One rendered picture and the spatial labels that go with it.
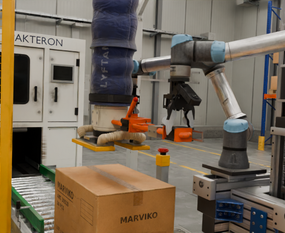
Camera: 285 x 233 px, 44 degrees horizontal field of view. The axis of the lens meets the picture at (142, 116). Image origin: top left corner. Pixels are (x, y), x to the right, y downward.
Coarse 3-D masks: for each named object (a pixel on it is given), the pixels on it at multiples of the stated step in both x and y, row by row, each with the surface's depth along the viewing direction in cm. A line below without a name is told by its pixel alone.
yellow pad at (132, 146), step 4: (128, 140) 188; (132, 140) 178; (116, 144) 184; (120, 144) 180; (124, 144) 176; (128, 144) 175; (132, 144) 172; (136, 144) 173; (140, 144) 174; (144, 144) 175; (128, 148) 173; (132, 148) 169; (136, 148) 170; (140, 148) 171; (144, 148) 172; (148, 148) 173
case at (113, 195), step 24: (72, 168) 198; (96, 168) 201; (120, 168) 203; (72, 192) 173; (96, 192) 151; (120, 192) 152; (144, 192) 158; (168, 192) 165; (72, 216) 173; (96, 216) 147; (120, 216) 153; (144, 216) 159; (168, 216) 166
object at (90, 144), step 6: (78, 138) 185; (84, 138) 182; (96, 138) 169; (78, 144) 180; (84, 144) 172; (90, 144) 168; (96, 144) 166; (96, 150) 160; (102, 150) 161; (108, 150) 163; (114, 150) 164
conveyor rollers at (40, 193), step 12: (12, 180) 327; (24, 180) 332; (36, 180) 330; (48, 180) 335; (24, 192) 289; (36, 192) 293; (48, 192) 291; (12, 204) 258; (36, 204) 259; (48, 204) 262; (24, 216) 235; (48, 216) 235; (48, 228) 216
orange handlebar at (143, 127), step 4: (132, 116) 213; (136, 116) 209; (112, 120) 172; (116, 120) 169; (120, 120) 173; (148, 120) 196; (116, 124) 168; (120, 124) 164; (132, 124) 154; (136, 124) 151; (140, 124) 147; (144, 124) 146; (148, 124) 147; (152, 124) 148; (136, 128) 150; (140, 128) 147; (144, 128) 144; (160, 128) 136; (160, 132) 134; (180, 132) 124; (184, 132) 124; (188, 132) 124; (180, 136) 123; (184, 136) 123; (188, 136) 124
